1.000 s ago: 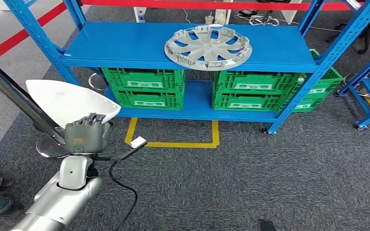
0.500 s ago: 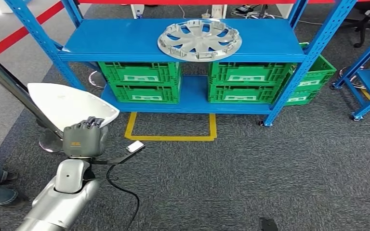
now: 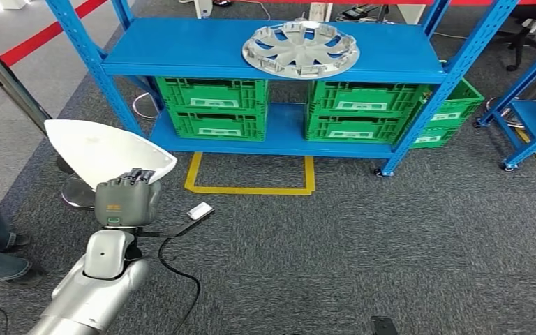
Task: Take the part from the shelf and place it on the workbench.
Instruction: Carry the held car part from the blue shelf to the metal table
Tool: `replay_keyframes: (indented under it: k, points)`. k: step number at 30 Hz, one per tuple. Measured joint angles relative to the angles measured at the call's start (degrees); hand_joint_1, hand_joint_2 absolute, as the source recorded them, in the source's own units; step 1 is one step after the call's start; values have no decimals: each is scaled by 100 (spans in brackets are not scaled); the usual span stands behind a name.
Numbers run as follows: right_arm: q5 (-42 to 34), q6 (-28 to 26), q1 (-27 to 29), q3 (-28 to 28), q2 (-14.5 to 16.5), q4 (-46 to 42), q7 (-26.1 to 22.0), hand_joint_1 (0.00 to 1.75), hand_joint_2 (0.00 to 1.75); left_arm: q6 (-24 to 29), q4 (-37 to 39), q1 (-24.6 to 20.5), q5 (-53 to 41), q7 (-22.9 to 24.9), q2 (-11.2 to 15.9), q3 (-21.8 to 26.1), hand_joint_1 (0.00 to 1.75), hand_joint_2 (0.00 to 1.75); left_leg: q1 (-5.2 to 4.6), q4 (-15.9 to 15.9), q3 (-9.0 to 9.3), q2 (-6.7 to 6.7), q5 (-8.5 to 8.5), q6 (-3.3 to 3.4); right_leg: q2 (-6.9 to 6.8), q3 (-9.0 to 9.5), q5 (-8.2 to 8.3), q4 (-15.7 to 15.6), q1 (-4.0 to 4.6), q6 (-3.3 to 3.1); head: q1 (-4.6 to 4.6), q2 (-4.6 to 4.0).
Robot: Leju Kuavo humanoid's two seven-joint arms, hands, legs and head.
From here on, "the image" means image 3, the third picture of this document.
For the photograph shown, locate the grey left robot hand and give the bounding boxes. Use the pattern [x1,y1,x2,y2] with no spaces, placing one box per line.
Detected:
[94,168,162,228]

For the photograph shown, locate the white pointed plastic shell part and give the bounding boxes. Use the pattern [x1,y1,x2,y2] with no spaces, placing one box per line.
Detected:
[44,119,178,191]

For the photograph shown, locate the blue metal shelf rack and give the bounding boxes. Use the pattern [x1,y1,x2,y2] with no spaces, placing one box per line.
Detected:
[43,0,521,177]
[473,34,536,173]

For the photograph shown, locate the green plastic crate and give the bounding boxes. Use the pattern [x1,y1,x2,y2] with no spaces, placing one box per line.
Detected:
[307,80,429,120]
[168,108,267,142]
[410,124,459,150]
[155,76,269,114]
[304,113,417,145]
[427,77,485,128]

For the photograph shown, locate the yellow floor tape outline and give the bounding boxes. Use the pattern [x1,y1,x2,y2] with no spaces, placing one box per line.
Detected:
[184,152,316,196]

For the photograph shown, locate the white table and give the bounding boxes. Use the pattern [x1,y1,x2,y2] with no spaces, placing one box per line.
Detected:
[193,0,334,23]

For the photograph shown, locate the grey wheel hubcap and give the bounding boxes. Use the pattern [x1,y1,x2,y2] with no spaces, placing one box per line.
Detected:
[241,20,360,80]

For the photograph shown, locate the black controller with screen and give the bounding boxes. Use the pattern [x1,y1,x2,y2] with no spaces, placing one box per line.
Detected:
[341,6,367,21]

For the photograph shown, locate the white table side panel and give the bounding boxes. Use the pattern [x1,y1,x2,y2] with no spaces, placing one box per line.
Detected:
[397,4,429,25]

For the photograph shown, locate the black left wrist camera bracket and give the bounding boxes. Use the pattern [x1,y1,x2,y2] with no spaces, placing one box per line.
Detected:
[136,210,216,239]

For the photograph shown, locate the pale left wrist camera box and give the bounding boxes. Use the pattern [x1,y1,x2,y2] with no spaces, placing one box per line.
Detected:
[186,202,215,221]

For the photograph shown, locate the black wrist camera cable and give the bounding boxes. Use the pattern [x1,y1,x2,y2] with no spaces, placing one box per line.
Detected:
[158,237,202,335]

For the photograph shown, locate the chrome stanchion post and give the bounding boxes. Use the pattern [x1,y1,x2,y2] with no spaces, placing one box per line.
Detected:
[0,52,97,210]
[485,96,526,131]

